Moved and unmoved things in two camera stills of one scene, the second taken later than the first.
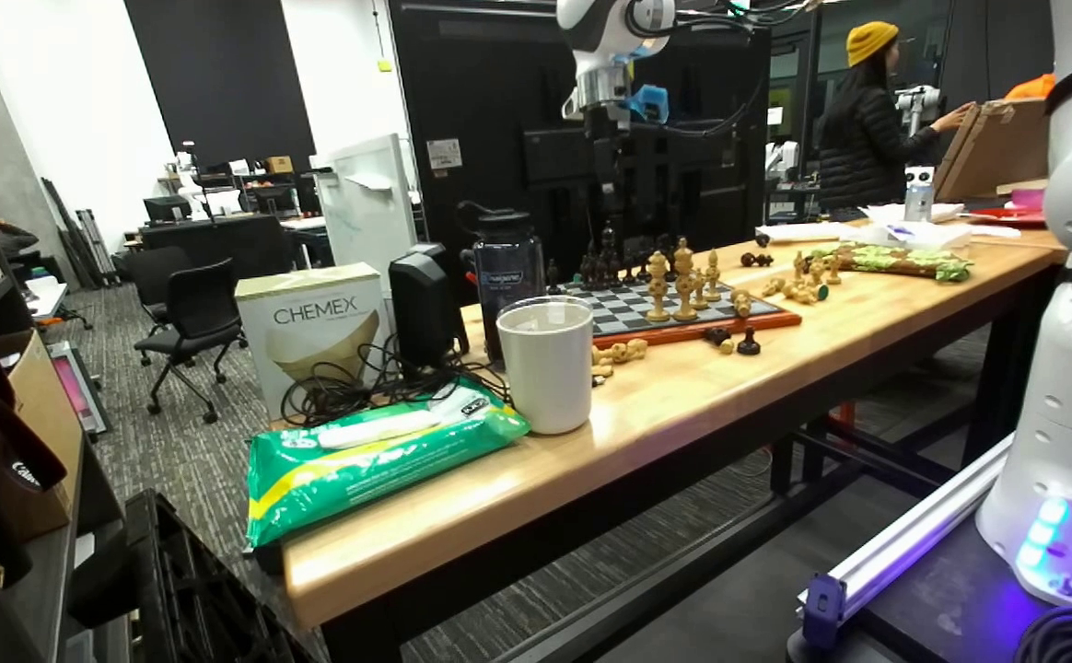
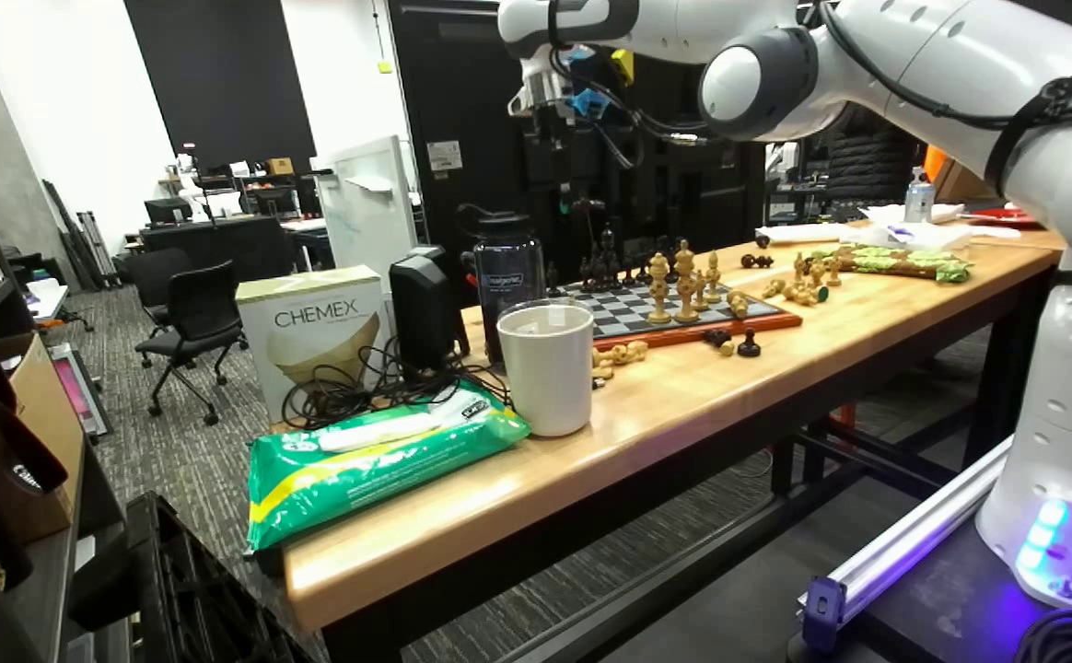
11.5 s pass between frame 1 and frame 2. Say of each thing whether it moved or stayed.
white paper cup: stayed
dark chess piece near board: stayed
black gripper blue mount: moved
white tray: stayed
